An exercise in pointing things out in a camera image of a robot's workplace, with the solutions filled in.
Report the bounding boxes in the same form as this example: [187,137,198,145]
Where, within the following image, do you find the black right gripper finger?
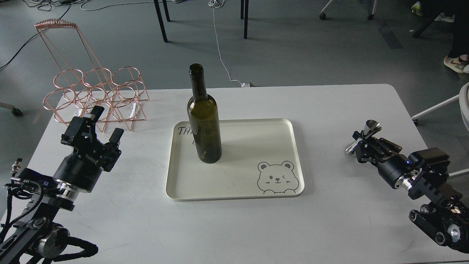
[353,130,380,144]
[355,144,372,164]

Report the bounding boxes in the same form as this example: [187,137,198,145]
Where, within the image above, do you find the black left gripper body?
[53,142,122,193]

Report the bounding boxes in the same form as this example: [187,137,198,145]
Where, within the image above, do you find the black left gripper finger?
[107,128,124,151]
[60,106,104,146]

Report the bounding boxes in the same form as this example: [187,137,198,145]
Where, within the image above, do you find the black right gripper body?
[359,137,415,189]

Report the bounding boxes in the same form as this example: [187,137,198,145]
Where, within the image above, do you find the silver metal jigger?
[345,119,382,157]

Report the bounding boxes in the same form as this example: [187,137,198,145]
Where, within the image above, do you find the dark green wine bottle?
[187,63,222,164]

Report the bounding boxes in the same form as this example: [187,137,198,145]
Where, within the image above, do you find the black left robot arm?
[0,106,124,264]

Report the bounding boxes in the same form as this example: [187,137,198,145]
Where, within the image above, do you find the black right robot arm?
[350,131,468,253]

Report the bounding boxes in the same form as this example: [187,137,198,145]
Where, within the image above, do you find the chair caster left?
[0,102,23,117]

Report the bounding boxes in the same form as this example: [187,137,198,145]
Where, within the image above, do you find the white chair base right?
[411,84,468,179]

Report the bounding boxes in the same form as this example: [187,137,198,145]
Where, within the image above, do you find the cream bear serving tray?
[166,118,304,201]

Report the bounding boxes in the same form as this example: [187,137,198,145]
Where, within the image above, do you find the office chair wheels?
[319,0,379,21]

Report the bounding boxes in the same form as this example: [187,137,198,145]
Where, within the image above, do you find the black table legs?
[153,0,249,43]

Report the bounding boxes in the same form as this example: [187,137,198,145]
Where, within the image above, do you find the copper wire wine rack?
[35,19,150,132]

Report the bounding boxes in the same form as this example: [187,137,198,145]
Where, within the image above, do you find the white floor cable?
[208,0,250,88]

